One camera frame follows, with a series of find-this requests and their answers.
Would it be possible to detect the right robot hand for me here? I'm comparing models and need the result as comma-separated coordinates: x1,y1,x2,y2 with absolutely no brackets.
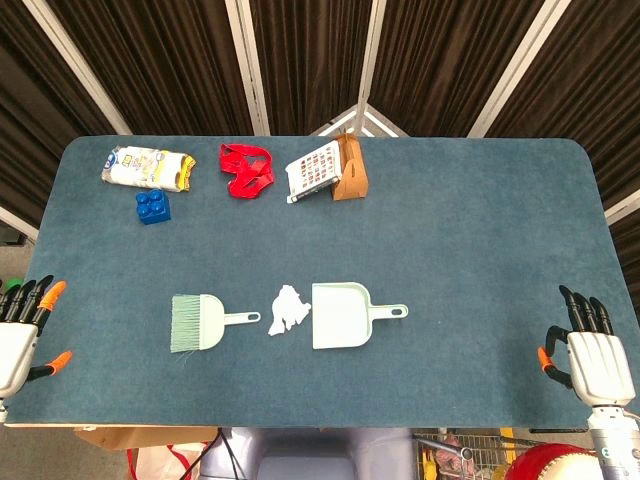
537,284,639,407

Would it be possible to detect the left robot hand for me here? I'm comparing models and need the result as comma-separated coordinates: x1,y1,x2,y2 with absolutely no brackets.
0,274,74,401

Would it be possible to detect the mint green hand broom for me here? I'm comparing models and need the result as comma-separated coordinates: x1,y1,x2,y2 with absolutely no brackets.
170,293,262,354

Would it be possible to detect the mint green dustpan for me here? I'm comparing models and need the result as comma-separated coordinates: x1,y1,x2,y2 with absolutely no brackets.
311,282,409,350

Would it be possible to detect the white paper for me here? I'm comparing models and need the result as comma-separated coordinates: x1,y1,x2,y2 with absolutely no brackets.
267,284,312,337

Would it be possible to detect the white red shopping bag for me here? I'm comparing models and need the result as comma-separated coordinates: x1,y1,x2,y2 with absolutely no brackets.
127,442,214,480

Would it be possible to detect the yellow white snack bag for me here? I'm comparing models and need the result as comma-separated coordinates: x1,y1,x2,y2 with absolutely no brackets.
101,145,197,193

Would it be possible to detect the red cloth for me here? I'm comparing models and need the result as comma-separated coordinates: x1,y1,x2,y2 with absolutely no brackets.
219,143,276,199

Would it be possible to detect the cardboard box under table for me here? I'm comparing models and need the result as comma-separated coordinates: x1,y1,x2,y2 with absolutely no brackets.
74,426,219,451

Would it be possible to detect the teal felt table mat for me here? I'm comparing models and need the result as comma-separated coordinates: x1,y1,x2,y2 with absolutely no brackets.
0,135,632,429

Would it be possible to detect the blue building block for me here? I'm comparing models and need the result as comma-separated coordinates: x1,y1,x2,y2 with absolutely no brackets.
135,189,173,226

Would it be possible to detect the brown cardboard carrier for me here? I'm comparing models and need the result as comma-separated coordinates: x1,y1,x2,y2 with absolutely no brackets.
332,132,370,202

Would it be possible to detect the lavender robot torso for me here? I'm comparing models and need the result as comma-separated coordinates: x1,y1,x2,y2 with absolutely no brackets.
199,427,416,480

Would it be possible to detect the dark brown curtain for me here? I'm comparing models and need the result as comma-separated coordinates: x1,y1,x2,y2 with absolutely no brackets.
0,0,640,241

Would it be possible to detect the white printed card box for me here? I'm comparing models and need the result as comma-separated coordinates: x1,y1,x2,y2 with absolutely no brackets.
285,140,345,205

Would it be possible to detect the wire mesh basket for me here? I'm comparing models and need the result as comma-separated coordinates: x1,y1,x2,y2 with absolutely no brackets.
412,428,531,480

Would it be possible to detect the black torso cable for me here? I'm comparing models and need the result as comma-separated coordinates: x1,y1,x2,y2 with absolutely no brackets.
218,427,242,480

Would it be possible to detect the white partition frame post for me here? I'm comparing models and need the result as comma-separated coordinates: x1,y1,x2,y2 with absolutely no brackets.
22,0,132,135
468,0,571,139
224,0,272,136
355,0,387,136

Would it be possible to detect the white partition foot frame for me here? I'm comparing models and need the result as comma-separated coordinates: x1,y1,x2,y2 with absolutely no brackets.
309,104,411,139

